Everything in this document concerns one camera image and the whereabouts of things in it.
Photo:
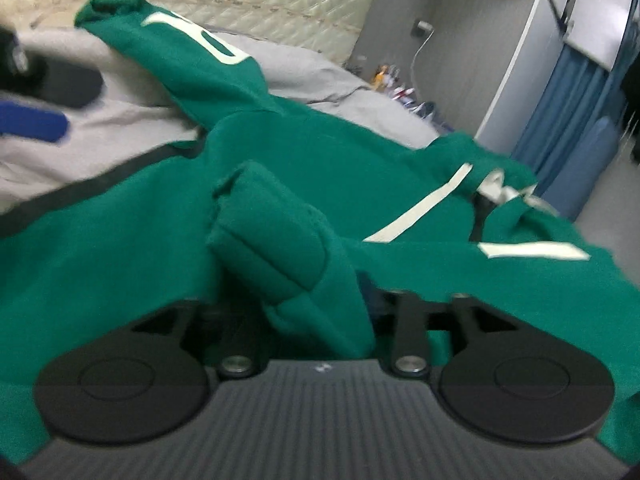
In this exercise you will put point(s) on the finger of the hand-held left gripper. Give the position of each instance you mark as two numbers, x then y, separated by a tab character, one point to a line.
35	122

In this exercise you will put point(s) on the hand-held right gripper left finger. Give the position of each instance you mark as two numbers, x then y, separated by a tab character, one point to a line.
235	340

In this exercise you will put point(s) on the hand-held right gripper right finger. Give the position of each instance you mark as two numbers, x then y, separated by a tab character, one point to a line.
410	325

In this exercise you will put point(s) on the green hoodie with white print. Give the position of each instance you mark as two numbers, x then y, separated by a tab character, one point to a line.
125	260

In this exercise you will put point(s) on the cream quilted headboard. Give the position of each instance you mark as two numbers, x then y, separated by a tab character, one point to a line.
250	0

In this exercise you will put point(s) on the blue curtain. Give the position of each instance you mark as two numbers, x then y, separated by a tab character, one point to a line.
555	125

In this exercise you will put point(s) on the grey duvet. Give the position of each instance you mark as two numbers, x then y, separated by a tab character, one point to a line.
320	75

